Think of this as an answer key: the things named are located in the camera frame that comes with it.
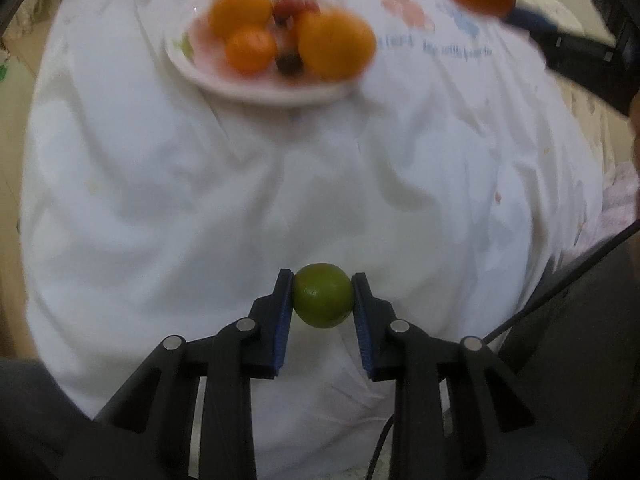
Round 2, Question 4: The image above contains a cream patterned quilt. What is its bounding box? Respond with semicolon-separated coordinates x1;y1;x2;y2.
515;0;640;173

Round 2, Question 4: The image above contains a white cartoon printed bedsheet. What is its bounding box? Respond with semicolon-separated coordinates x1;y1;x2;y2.
20;0;606;480

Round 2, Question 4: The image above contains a person's right leg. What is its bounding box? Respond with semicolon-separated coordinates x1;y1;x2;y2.
500;245;640;480

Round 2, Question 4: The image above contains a green round fruit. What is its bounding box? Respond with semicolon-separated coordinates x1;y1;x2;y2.
291;262;355;329

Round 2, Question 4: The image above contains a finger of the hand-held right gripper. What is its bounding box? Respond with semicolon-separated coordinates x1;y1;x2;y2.
501;6;618;63

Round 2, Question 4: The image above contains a person's left leg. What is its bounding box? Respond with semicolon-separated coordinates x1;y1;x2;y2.
0;355;101;480

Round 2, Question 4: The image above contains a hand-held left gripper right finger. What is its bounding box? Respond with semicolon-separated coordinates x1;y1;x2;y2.
350;272;536;480

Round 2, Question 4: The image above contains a black cable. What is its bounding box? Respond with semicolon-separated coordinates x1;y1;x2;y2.
482;222;640;344
366;412;397;480

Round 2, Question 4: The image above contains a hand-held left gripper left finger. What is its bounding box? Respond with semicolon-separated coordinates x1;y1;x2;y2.
95;268;296;480

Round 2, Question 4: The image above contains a person's leg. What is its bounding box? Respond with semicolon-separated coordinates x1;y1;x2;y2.
0;355;101;480
500;245;640;480

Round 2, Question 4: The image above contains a pink blanket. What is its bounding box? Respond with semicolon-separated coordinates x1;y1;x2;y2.
597;160;640;257

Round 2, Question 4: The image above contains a red tomato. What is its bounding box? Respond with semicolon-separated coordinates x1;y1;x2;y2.
272;0;321;18

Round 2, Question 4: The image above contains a pink strawberry print plate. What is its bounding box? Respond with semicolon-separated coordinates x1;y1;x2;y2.
165;0;373;107

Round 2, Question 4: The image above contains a large orange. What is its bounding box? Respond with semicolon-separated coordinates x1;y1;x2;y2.
207;0;274;38

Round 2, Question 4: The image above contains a yellow orange oval fruit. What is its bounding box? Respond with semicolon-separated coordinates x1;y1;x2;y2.
296;10;377;81

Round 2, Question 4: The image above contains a person's right hand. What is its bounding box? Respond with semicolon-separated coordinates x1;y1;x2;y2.
629;97;640;171

